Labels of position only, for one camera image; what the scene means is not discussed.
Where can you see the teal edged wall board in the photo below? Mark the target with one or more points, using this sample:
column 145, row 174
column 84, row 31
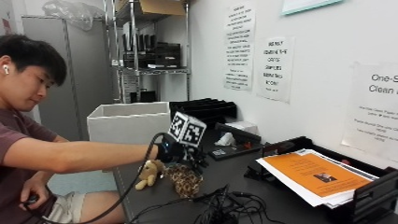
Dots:
column 306, row 5

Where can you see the grey metal cabinet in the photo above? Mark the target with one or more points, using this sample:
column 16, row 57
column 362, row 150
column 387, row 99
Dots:
column 83, row 77

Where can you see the black file sorter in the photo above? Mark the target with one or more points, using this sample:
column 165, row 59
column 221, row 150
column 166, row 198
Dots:
column 202, row 109

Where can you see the clear plastic bag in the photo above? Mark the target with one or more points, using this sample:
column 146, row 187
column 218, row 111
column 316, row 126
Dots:
column 72, row 12

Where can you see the white earbud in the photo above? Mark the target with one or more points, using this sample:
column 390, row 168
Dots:
column 5, row 69

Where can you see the spotted leopard soft toy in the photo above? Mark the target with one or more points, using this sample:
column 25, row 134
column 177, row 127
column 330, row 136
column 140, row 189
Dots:
column 184, row 180

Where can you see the short white wall notice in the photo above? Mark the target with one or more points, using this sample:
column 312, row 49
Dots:
column 274, row 70

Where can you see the white cube with black markers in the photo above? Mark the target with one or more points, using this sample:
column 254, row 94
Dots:
column 186, row 129

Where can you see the the person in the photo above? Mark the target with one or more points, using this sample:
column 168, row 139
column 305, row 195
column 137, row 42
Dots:
column 16, row 130

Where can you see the black desk tray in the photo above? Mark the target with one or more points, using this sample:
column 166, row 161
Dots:
column 236, row 146

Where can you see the black devices on shelf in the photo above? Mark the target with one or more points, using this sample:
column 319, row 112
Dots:
column 160, row 54

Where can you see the small white box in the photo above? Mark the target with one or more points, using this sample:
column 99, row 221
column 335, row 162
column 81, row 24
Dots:
column 244, row 127

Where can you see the crumpled white tissue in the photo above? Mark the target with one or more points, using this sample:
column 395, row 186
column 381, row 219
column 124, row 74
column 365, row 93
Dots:
column 225, row 139

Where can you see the brown cardboard box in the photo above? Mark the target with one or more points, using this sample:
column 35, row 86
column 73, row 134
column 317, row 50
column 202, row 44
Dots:
column 161, row 6

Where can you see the tall white wall notice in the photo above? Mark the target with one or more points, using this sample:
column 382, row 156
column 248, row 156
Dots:
column 240, row 46

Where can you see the small black handheld device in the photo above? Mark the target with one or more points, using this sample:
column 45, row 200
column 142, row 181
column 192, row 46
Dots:
column 31, row 199

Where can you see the white open box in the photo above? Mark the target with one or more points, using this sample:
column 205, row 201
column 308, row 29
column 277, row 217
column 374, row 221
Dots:
column 128, row 124

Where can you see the large white wall notice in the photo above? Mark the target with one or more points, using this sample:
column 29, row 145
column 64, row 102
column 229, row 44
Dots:
column 373, row 112

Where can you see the orange paper sheet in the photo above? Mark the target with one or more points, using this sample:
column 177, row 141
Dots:
column 314, row 174

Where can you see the stack of white papers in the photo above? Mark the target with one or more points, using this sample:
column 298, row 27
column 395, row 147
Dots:
column 290, row 183

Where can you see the black paper tray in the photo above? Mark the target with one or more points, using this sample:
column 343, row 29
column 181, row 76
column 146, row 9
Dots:
column 373, row 199

